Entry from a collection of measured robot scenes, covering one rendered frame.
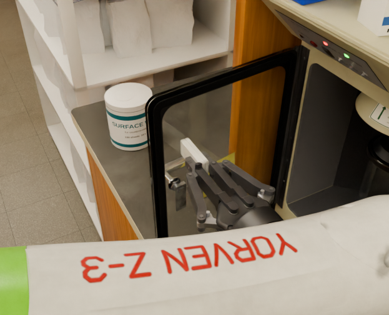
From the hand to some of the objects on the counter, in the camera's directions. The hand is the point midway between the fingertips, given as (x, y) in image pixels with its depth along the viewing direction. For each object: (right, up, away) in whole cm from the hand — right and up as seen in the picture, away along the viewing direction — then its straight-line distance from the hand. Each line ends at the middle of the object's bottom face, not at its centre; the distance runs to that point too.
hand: (193, 157), depth 73 cm
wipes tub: (-18, +6, +61) cm, 64 cm away
